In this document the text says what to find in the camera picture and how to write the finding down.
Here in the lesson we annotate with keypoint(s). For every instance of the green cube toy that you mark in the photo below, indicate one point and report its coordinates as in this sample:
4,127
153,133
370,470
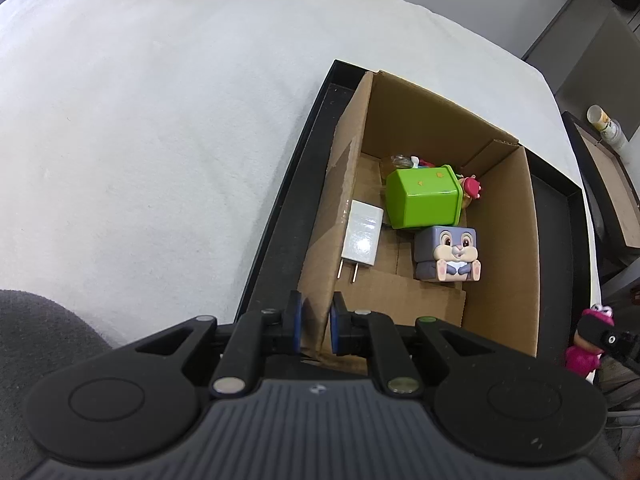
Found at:
425,200

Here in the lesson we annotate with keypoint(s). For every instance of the pink doll figure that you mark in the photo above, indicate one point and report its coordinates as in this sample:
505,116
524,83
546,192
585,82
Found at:
580,357

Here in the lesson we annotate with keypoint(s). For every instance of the person's grey pants leg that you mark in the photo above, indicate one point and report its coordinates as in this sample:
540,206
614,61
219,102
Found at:
45,335

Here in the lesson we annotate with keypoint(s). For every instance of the black tray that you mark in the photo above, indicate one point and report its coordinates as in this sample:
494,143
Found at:
560,240

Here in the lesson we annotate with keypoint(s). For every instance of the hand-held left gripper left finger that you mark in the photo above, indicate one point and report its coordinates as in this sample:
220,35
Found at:
298,322

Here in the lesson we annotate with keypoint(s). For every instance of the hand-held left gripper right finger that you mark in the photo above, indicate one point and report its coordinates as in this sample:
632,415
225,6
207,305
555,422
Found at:
334,327

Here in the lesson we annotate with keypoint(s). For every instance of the grey rabbit cube toy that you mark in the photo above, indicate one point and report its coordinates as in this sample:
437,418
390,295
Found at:
445,250

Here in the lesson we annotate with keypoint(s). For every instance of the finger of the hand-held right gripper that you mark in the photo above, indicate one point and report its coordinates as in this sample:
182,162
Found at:
595,331

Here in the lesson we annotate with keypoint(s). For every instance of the brown cardboard box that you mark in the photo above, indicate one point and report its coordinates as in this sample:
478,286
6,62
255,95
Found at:
425,110

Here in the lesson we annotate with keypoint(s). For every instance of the small blue figure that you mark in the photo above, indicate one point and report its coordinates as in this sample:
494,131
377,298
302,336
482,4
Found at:
400,161

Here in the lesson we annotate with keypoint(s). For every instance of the white bottle yellow label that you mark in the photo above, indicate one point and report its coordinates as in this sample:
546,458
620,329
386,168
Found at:
602,120

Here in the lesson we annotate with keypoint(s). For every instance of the white charger plug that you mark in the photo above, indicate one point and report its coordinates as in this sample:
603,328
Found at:
362,232

